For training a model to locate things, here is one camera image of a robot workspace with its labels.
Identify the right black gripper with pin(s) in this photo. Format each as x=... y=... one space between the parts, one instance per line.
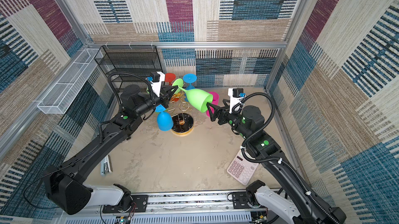
x=224 y=112

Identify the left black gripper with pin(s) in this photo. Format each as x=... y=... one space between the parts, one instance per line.
x=163 y=98

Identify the magenta plastic wine glass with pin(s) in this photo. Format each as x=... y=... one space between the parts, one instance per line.
x=215 y=102

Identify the green plastic wine glass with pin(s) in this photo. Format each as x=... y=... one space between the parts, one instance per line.
x=197 y=98

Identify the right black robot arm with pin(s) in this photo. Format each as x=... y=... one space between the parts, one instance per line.
x=304 y=205

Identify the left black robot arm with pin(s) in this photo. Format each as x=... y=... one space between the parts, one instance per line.
x=64 y=185

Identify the red plastic wine glass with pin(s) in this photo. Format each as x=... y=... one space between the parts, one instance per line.
x=170 y=78

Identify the back blue plastic wine glass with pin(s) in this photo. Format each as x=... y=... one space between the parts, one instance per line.
x=190 y=79

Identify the blue plastic wine glass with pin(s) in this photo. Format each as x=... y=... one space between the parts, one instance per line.
x=190 y=79
x=164 y=120

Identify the front blue plastic wine glass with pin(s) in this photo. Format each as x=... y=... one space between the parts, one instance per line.
x=164 y=120

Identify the black mesh shelf rack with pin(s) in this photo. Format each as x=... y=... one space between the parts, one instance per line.
x=137 y=59

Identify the pink calculator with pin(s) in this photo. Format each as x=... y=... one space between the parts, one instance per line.
x=241 y=169

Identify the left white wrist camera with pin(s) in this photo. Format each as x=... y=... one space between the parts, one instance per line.
x=156 y=79

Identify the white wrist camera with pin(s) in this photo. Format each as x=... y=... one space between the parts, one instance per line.
x=156 y=79
x=235 y=103

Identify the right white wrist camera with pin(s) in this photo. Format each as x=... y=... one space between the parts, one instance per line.
x=235 y=103

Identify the gold wire wine glass rack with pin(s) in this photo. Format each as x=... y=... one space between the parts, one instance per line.
x=183 y=122

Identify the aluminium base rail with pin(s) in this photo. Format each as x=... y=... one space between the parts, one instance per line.
x=195 y=207

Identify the white wire mesh basket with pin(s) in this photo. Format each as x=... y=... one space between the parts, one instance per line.
x=65 y=90

